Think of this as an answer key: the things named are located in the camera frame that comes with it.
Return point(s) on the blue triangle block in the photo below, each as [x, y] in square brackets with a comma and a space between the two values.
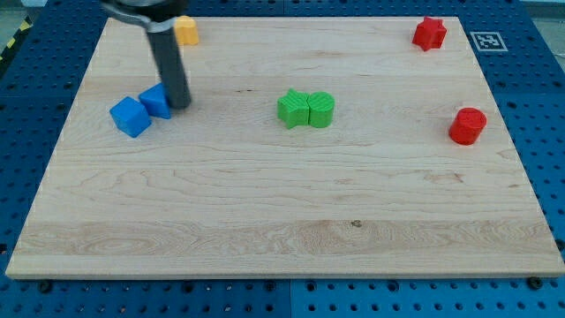
[155, 102]

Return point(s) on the red star block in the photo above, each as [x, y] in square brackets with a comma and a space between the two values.
[430, 34]

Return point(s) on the yellow block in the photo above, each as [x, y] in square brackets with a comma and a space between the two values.
[186, 31]

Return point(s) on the black board bolt right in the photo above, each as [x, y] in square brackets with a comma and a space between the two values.
[534, 283]

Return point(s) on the wooden board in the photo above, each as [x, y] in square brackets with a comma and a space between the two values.
[224, 190]

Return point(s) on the green star block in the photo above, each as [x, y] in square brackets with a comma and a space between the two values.
[293, 108]

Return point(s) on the green cylinder block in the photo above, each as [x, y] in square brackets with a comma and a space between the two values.
[321, 105]

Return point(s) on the black board bolt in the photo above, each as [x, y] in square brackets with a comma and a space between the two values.
[45, 286]
[534, 283]

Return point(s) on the black board bolt left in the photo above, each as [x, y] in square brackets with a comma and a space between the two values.
[45, 286]

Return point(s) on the white fiducial marker tag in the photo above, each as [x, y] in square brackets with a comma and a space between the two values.
[487, 41]

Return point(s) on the red cylinder block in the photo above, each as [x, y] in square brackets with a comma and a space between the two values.
[467, 126]

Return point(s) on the blue cube block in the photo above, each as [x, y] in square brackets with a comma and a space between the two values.
[130, 117]

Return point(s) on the yellow black hazard tape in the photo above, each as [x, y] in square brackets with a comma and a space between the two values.
[16, 41]

